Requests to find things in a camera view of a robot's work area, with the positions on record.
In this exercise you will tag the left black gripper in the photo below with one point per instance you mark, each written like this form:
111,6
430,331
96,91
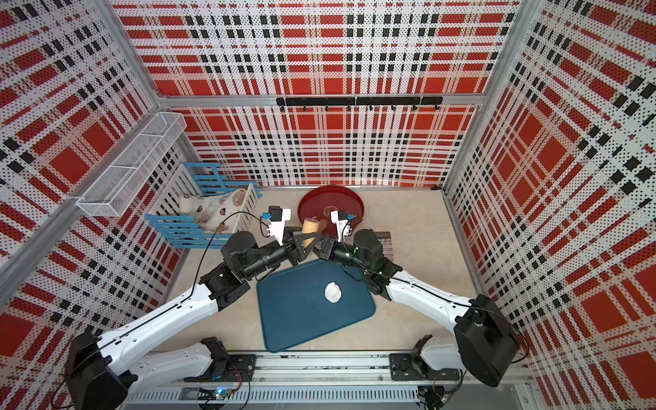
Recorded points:
292,245

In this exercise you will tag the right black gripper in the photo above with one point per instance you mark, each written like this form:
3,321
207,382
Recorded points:
328,248

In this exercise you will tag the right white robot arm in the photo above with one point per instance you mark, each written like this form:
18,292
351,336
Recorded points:
486,341

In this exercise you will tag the teal plastic tray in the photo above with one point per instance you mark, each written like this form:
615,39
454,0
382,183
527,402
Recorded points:
294,310

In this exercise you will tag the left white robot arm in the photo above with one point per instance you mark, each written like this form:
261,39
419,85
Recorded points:
98,370

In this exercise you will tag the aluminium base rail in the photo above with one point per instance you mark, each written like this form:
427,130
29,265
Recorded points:
343,379

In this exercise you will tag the wooden rolling pin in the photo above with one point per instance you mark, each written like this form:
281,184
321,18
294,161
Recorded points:
310,226

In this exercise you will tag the round red tray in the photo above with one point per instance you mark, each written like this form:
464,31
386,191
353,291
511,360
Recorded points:
320,202

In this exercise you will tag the baby doll in crib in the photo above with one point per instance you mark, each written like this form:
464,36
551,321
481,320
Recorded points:
211,212

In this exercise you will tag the blue white toy crib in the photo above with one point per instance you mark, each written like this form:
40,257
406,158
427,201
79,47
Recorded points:
199,179

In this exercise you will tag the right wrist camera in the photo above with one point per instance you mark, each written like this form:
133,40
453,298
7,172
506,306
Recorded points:
342,221

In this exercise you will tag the white wire mesh basket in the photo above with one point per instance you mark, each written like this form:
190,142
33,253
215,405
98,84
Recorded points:
114,190

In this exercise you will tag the black wall hook rail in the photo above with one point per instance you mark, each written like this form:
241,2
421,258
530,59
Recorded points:
305,102

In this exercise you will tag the white dough piece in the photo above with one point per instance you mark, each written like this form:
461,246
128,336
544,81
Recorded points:
333,293

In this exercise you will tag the green circuit board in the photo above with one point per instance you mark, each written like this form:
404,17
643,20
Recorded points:
216,394

